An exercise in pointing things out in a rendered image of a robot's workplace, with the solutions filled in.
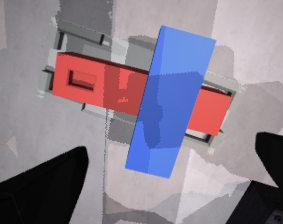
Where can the red rectangular block with two sockets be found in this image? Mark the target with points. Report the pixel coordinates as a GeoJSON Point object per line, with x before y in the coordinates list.
{"type": "Point", "coordinates": [120, 87]}

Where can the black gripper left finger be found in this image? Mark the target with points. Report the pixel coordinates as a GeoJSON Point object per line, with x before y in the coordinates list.
{"type": "Point", "coordinates": [47, 193]}

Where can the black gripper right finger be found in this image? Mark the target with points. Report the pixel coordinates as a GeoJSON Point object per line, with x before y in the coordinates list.
{"type": "Point", "coordinates": [269, 148]}

